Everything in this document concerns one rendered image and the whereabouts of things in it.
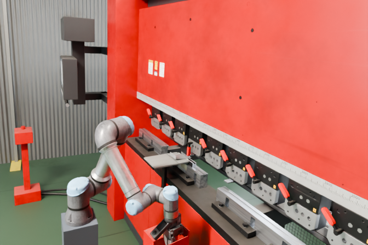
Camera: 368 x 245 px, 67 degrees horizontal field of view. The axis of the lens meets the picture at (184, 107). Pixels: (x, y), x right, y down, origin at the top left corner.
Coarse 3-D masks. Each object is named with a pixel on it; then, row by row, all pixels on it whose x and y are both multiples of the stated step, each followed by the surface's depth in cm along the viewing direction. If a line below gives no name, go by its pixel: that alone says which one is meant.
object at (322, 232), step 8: (168, 136) 272; (216, 168) 208; (240, 184) 186; (280, 208) 159; (288, 216) 154; (328, 224) 135; (312, 232) 142; (320, 232) 137; (320, 240) 139; (328, 240) 135
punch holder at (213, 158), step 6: (210, 138) 166; (210, 144) 166; (216, 144) 161; (222, 144) 156; (216, 150) 161; (210, 156) 167; (216, 156) 161; (210, 162) 167; (216, 162) 162; (222, 162) 160; (222, 168) 161
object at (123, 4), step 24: (120, 0) 237; (144, 0) 247; (120, 24) 241; (120, 48) 246; (120, 72) 251; (120, 96) 256; (144, 120) 274; (168, 144) 295; (120, 192) 278; (120, 216) 284
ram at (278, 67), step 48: (192, 0) 174; (240, 0) 137; (288, 0) 114; (336, 0) 97; (144, 48) 242; (192, 48) 177; (240, 48) 139; (288, 48) 115; (336, 48) 98; (192, 96) 180; (240, 96) 141; (288, 96) 117; (336, 96) 99; (288, 144) 118; (336, 144) 100
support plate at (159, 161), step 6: (150, 156) 196; (156, 156) 197; (162, 156) 198; (168, 156) 198; (150, 162) 187; (156, 162) 187; (162, 162) 188; (168, 162) 189; (174, 162) 189; (180, 162) 190; (186, 162) 192; (156, 168) 181
